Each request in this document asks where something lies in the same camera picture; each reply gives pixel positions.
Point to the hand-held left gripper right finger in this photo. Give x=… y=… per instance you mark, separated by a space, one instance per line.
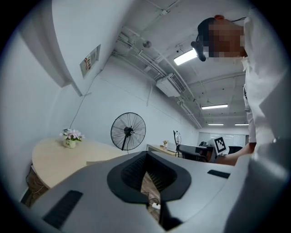
x=172 y=182

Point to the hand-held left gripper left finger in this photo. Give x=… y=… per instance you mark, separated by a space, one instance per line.
x=127 y=179

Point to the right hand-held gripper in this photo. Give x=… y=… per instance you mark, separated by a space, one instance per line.
x=221 y=146

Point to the person's right forearm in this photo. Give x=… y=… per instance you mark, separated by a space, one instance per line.
x=234 y=157

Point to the rectangular ceiling light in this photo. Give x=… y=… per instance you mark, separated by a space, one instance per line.
x=216 y=124
x=185 y=57
x=241 y=124
x=214 y=106

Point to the black office desk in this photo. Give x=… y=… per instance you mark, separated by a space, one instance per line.
x=193 y=151

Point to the white power adapter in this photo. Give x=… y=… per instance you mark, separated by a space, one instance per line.
x=154 y=206

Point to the light wooden desk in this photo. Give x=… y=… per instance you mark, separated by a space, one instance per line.
x=159 y=149

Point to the small flower pot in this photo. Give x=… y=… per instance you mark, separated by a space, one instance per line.
x=165 y=145

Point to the black standing fan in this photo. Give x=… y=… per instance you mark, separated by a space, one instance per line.
x=128 y=130

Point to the beige oval table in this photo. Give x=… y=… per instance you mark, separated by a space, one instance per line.
x=68 y=159

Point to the white pot with pink flowers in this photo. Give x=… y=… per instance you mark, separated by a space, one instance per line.
x=70 y=142

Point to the white air conditioner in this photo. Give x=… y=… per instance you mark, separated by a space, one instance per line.
x=169 y=87

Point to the person in white shirt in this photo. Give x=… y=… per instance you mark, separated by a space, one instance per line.
x=266 y=79

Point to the person's head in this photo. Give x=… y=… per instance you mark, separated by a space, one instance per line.
x=227 y=36

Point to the white ceiling pipes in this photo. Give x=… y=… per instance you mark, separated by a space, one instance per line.
x=145 y=61

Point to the round ceiling detector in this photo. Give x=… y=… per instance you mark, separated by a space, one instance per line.
x=147 y=44

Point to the black head-mounted camera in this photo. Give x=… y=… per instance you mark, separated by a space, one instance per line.
x=200 y=49

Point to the grey electrical wall panel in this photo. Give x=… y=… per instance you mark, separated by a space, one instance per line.
x=89 y=61

